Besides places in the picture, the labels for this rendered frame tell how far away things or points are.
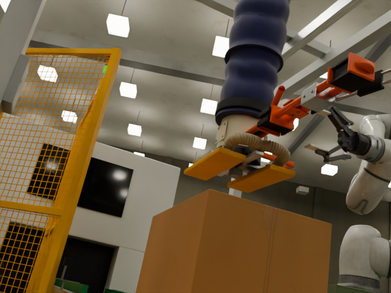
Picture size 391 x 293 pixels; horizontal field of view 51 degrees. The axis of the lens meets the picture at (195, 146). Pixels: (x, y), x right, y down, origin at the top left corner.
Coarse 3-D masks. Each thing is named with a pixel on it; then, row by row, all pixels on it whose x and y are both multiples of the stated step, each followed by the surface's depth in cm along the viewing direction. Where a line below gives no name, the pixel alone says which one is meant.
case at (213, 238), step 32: (160, 224) 149; (192, 224) 115; (224, 224) 109; (256, 224) 112; (288, 224) 116; (320, 224) 120; (160, 256) 136; (192, 256) 107; (224, 256) 107; (256, 256) 110; (288, 256) 113; (320, 256) 117; (160, 288) 126; (192, 288) 101; (224, 288) 104; (256, 288) 107; (288, 288) 110; (320, 288) 114
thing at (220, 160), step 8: (216, 152) 132; (224, 152) 131; (232, 152) 132; (200, 160) 145; (208, 160) 140; (216, 160) 138; (224, 160) 137; (232, 160) 136; (240, 160) 134; (192, 168) 152; (200, 168) 149; (208, 168) 148; (216, 168) 146; (224, 168) 144; (192, 176) 161; (200, 176) 159; (208, 176) 157
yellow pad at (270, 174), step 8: (264, 168) 140; (272, 168) 136; (280, 168) 137; (248, 176) 149; (256, 176) 146; (264, 176) 144; (272, 176) 143; (280, 176) 141; (288, 176) 140; (232, 184) 161; (240, 184) 159; (248, 184) 157; (256, 184) 155; (264, 184) 153; (248, 192) 167
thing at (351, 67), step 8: (352, 56) 96; (336, 64) 102; (344, 64) 99; (352, 64) 96; (328, 72) 103; (336, 72) 102; (344, 72) 98; (352, 72) 95; (360, 72) 96; (328, 80) 102; (336, 80) 100; (344, 80) 99; (352, 80) 98; (360, 80) 98; (368, 80) 97; (344, 88) 102; (352, 88) 102
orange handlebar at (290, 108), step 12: (360, 60) 96; (372, 72) 97; (324, 84) 106; (300, 96) 115; (288, 108) 120; (300, 108) 121; (288, 120) 128; (252, 132) 141; (264, 132) 140; (264, 156) 160; (288, 168) 167
